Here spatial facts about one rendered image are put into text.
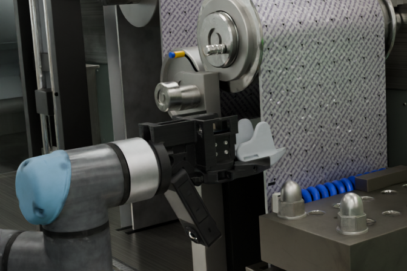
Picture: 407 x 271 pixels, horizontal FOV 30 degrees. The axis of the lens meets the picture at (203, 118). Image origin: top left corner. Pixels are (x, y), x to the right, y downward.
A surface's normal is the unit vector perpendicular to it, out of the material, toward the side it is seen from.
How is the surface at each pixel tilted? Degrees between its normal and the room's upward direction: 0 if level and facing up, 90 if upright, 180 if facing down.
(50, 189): 79
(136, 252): 0
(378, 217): 0
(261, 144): 90
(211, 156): 90
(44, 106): 90
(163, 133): 90
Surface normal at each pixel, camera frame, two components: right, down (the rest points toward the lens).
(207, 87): 0.57, 0.10
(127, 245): -0.06, -0.99
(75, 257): 0.08, 0.16
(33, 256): -0.31, -0.39
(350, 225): -0.43, 0.18
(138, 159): 0.47, -0.39
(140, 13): -0.82, 0.15
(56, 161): 0.21, -0.77
